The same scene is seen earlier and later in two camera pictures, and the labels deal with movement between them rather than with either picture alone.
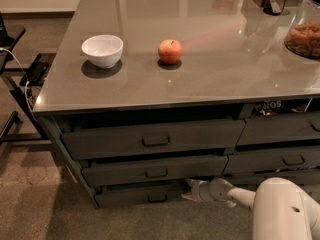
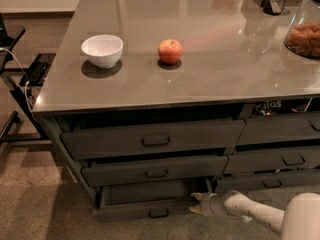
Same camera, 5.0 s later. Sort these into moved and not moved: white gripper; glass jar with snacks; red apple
Moved: white gripper
Not moved: glass jar with snacks; red apple
